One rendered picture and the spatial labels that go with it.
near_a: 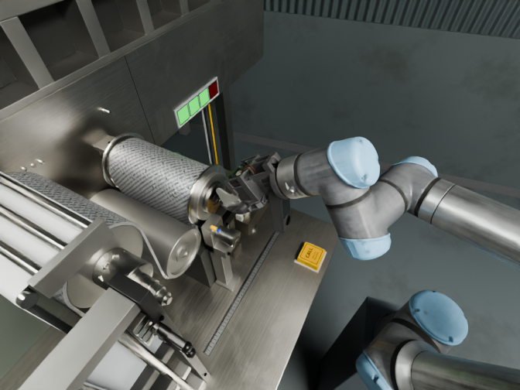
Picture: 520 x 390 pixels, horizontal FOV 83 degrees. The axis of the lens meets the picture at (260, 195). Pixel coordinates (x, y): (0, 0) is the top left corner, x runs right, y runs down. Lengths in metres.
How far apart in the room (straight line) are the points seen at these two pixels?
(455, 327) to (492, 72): 1.81
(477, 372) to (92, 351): 0.51
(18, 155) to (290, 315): 0.75
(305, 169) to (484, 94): 2.02
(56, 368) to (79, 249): 0.13
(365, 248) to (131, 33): 0.77
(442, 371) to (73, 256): 0.57
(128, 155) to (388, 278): 1.75
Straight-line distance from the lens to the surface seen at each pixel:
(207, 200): 0.64
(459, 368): 0.61
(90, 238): 0.42
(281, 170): 0.49
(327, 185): 0.44
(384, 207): 0.50
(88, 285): 0.53
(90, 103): 0.82
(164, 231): 0.66
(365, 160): 0.43
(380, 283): 2.07
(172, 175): 0.66
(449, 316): 0.78
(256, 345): 0.88
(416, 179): 0.55
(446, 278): 2.27
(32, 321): 1.02
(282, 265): 0.97
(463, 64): 2.28
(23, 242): 0.49
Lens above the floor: 1.76
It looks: 50 degrees down
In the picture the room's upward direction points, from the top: straight up
